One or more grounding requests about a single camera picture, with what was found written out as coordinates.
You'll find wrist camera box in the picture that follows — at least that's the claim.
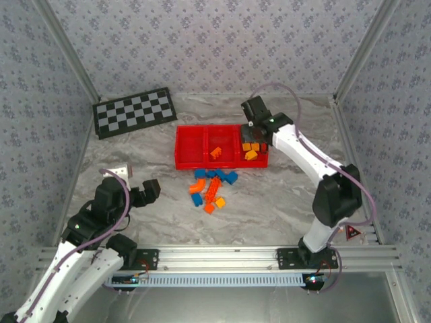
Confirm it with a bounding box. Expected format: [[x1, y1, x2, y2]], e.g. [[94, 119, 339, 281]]
[[241, 96, 269, 126], [110, 164, 134, 181]]

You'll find red plastic bin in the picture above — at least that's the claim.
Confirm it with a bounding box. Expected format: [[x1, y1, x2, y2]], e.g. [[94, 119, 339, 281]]
[[174, 125, 208, 171], [204, 124, 240, 170], [235, 124, 270, 169]]

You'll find aluminium frame post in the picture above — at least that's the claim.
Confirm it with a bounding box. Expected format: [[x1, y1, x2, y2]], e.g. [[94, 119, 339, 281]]
[[33, 0, 102, 104], [332, 0, 402, 104]]

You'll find blue slotted cable duct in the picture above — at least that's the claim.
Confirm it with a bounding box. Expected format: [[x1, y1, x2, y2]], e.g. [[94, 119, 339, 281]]
[[104, 273, 306, 287]]

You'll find curved orange lego piece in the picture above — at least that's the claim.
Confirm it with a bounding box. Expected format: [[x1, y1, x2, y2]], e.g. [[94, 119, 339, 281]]
[[189, 178, 208, 194]]

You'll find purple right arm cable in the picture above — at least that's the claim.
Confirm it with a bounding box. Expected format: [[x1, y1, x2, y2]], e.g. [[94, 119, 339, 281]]
[[251, 82, 376, 295]]

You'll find aluminium side rail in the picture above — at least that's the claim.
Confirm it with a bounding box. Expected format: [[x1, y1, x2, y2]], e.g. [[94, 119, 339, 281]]
[[329, 96, 385, 245], [52, 99, 102, 248]]

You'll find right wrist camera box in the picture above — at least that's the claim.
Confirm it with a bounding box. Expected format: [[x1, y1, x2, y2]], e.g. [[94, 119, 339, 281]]
[[241, 96, 269, 126]]

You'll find black grey checkerboard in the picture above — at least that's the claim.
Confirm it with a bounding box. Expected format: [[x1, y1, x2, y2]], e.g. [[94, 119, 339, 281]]
[[92, 87, 178, 141]]

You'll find red triangle warning tag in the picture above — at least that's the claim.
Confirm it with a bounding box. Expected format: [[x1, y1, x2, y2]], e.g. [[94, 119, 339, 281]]
[[343, 224, 362, 242]]

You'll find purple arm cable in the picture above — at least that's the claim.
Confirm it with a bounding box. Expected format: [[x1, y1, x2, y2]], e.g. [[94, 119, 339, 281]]
[[251, 82, 376, 295], [23, 169, 131, 319]]

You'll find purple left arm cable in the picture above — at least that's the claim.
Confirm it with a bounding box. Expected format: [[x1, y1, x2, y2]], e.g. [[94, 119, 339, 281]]
[[23, 169, 131, 319]]

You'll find aluminium mounting rail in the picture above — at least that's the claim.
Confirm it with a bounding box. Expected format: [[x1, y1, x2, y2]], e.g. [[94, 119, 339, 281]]
[[35, 244, 403, 273]]

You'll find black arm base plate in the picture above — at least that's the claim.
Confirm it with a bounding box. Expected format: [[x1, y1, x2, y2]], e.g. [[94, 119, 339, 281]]
[[276, 248, 339, 270], [119, 248, 160, 271]]

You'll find long orange lego brick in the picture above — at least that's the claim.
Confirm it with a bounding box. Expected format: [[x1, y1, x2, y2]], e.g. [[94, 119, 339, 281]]
[[203, 178, 223, 204]]

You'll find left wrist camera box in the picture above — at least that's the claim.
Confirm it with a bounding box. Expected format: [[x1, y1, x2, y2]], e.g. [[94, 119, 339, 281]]
[[110, 164, 134, 181]]

